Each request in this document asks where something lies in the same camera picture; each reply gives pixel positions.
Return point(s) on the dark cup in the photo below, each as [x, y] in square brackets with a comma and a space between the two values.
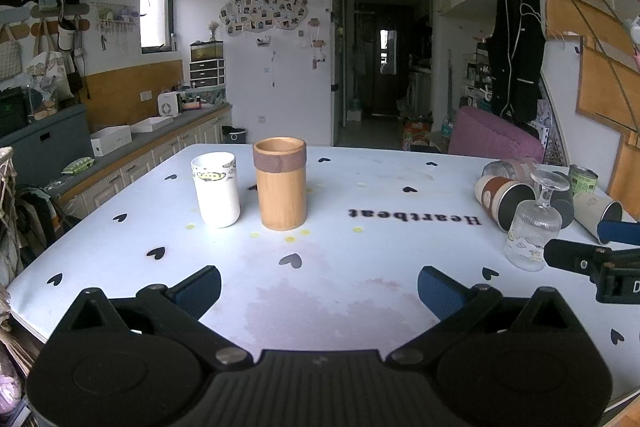
[566, 209]

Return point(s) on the green wipes packet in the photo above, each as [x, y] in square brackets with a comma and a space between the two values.
[77, 165]

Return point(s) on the green label can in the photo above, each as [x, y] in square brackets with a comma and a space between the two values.
[584, 182]

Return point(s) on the clear ribbed glass goblet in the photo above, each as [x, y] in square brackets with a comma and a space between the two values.
[532, 227]

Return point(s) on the white open box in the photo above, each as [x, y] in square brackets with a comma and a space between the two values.
[110, 141]

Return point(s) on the cloud shaped photo board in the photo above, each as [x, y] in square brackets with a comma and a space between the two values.
[262, 13]

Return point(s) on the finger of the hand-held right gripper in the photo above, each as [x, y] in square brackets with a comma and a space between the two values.
[570, 253]
[617, 232]

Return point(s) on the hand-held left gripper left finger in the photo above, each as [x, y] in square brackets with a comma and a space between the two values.
[197, 293]

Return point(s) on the brown and white paper cup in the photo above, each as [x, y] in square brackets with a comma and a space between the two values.
[492, 197]

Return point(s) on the bamboo cup with brown band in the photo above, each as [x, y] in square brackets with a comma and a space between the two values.
[280, 197]

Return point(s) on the printed tote bag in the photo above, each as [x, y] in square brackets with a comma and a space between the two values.
[50, 74]

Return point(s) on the dark door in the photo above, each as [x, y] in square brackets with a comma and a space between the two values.
[385, 57]

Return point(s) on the wooden staircase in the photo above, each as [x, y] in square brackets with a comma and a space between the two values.
[605, 92]

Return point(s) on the wall hook rack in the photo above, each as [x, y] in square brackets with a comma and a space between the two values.
[117, 19]

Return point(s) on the white heart print tablecloth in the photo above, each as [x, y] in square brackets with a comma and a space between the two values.
[350, 257]

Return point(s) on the black waste bin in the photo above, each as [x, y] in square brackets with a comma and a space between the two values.
[234, 135]

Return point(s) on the white ceramic cup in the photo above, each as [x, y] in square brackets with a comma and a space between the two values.
[217, 202]

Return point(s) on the black coat with white trim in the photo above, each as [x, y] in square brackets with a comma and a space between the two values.
[517, 57]

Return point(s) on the window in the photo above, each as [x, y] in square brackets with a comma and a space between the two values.
[155, 17]

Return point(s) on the woven tote bag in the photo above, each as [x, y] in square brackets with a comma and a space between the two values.
[10, 57]

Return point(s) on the colourful snack box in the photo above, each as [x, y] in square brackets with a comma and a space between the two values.
[416, 131]

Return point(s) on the clear glass jar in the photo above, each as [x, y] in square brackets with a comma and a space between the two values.
[502, 168]

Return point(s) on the small fish tank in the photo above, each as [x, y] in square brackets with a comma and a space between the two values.
[206, 51]

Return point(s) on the grey storage box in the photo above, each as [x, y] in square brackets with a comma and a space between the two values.
[50, 142]

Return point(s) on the white kitchen cabinets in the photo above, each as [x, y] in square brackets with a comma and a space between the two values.
[150, 157]

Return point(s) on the grey drawer organiser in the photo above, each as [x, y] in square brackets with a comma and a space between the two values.
[207, 74]

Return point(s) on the pink chair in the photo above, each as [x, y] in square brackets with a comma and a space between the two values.
[490, 134]

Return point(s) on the white shelf cart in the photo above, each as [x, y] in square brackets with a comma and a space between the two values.
[477, 82]

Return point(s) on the white countertop appliance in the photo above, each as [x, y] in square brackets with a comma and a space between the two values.
[167, 104]

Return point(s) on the white flat box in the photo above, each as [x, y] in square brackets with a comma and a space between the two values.
[152, 124]

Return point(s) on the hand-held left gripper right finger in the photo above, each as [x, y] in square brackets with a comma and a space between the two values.
[441, 294]

